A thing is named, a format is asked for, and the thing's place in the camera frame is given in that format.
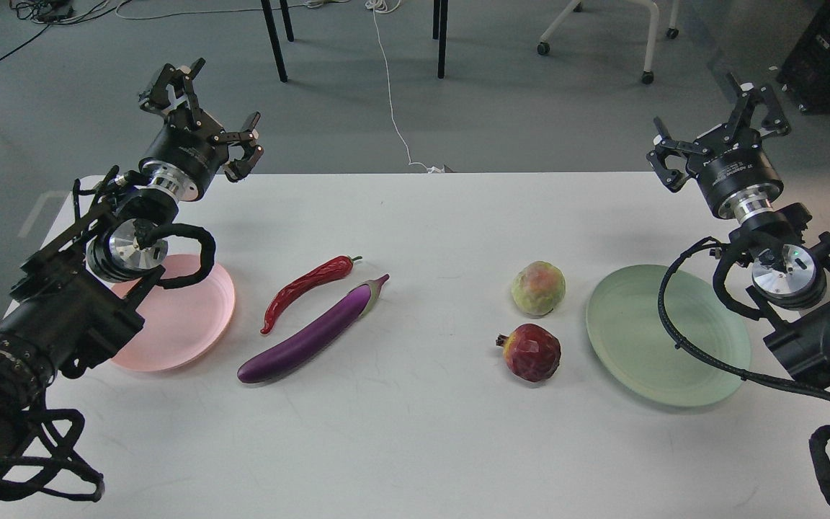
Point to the red pomegranate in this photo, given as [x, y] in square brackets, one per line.
[531, 352]

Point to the yellow-green peach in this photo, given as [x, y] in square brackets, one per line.
[538, 288]

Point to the pink plate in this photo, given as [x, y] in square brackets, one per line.
[180, 325]

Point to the light green plate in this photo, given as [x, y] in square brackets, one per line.
[625, 331]

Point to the white wheeled chair base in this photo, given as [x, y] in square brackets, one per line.
[639, 28]

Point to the red chili pepper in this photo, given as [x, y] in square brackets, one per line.
[334, 269]

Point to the purple eggplant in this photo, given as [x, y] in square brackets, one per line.
[290, 354]

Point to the black table leg left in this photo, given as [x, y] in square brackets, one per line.
[273, 33]

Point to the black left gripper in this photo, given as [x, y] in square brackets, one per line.
[179, 162]

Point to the black table leg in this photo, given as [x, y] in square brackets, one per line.
[273, 33]
[440, 10]

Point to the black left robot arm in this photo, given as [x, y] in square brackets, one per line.
[77, 303]

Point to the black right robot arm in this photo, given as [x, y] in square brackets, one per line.
[766, 271]

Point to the black table leg right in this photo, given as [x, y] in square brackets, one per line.
[440, 10]

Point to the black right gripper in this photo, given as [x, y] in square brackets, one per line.
[735, 173]

